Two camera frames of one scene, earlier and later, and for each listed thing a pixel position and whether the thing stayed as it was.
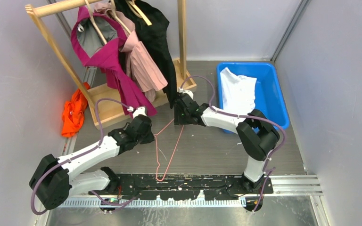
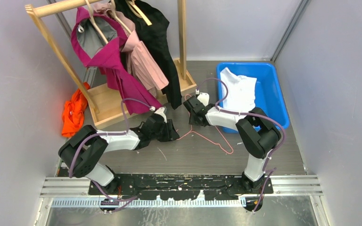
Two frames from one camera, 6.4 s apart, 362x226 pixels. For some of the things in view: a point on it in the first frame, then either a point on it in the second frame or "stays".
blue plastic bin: [270, 102] stays
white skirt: [238, 93] stays
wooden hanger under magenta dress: [92, 19] stays
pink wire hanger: [155, 135] to [194, 132]
